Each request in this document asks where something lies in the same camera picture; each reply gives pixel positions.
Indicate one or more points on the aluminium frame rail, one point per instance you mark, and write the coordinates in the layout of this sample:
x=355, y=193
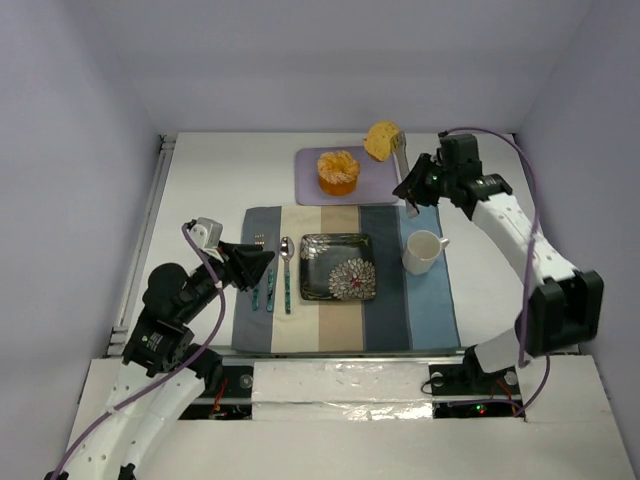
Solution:
x=124, y=317

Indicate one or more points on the fork with teal handle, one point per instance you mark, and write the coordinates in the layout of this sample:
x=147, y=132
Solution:
x=258, y=240

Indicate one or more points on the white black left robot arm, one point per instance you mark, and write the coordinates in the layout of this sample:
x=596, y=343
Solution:
x=163, y=369

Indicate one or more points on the black floral square plate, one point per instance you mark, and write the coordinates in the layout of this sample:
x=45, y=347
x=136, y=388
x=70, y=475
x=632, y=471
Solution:
x=337, y=267

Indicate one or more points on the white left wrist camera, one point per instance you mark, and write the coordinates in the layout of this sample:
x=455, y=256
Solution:
x=205, y=233

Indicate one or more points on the round orange bundt cake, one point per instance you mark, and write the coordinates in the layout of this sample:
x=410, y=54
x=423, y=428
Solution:
x=338, y=172

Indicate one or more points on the foil covered white panel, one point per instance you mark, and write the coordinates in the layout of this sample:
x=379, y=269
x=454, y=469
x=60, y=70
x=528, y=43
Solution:
x=340, y=390

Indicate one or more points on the white ceramic mug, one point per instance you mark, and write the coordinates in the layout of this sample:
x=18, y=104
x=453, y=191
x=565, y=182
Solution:
x=421, y=251

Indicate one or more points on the yellow bread slice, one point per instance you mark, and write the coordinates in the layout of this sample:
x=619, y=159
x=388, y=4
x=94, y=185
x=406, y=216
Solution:
x=379, y=141

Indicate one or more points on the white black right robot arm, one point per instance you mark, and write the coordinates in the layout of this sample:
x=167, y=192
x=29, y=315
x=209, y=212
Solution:
x=561, y=304

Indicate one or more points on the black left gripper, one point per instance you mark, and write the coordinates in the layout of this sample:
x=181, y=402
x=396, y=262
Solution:
x=230, y=265

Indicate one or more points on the knife with teal handle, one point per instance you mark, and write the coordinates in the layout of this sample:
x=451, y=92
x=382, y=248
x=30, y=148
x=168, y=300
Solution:
x=271, y=277

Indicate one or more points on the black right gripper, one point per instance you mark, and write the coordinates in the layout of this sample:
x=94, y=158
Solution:
x=428, y=180

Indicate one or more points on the spoon with teal handle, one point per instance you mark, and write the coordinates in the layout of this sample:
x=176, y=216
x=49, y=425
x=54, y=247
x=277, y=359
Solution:
x=287, y=252

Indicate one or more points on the striped cloth placemat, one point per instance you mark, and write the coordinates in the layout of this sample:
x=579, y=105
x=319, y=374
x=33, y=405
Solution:
x=409, y=312

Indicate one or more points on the lavender plastic tray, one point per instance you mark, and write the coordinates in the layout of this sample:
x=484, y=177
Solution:
x=375, y=184

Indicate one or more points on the silver metal tongs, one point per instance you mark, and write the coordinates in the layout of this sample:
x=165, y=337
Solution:
x=399, y=152

